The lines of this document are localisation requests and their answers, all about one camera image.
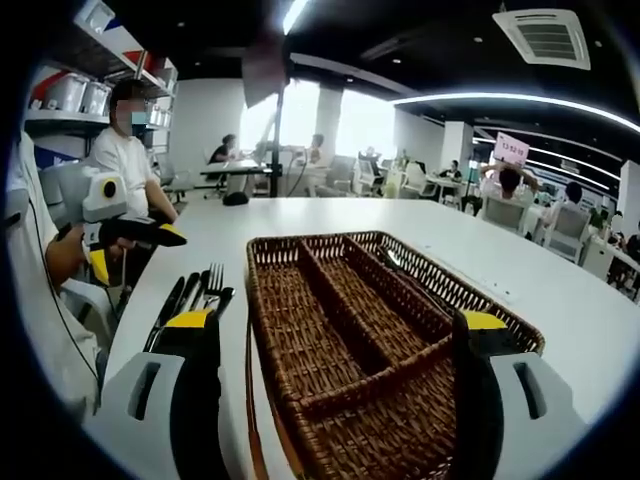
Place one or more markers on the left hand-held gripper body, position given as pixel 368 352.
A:
pixel 107 200

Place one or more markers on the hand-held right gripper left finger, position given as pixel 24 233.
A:
pixel 195 390

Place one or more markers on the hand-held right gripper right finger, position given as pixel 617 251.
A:
pixel 475 400

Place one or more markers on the brown wicker storage basket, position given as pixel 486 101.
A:
pixel 350 350

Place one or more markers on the steel spoon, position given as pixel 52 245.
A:
pixel 394 260

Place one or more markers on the white metal storage shelf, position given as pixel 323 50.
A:
pixel 65 120

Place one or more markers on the row of white storage boxes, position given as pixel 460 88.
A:
pixel 70 92

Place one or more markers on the person's left hand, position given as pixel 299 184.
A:
pixel 65 255

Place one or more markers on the small black object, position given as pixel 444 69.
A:
pixel 235 199

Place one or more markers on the office desk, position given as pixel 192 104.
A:
pixel 235 167

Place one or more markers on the black stand pole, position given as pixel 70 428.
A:
pixel 278 150

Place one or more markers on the white office chair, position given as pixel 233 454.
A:
pixel 502 215
pixel 567 232

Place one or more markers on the dark board on stand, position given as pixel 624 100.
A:
pixel 265 75

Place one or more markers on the pink hanging sign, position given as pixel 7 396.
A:
pixel 512 149

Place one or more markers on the ceiling light strip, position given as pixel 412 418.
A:
pixel 295 15
pixel 475 95

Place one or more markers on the ceiling air conditioner unit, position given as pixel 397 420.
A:
pixel 545 37

